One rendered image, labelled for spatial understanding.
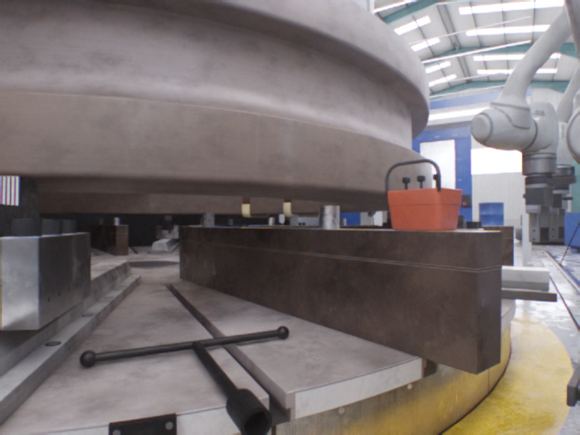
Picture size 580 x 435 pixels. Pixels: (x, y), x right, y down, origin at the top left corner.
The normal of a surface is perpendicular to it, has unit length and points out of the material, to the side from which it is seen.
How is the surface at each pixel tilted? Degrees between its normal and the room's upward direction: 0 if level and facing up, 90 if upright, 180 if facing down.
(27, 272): 90
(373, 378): 90
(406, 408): 90
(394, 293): 90
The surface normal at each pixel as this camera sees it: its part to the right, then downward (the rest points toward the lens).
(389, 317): -0.81, -0.01
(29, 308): 0.24, -0.01
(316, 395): 0.48, -0.01
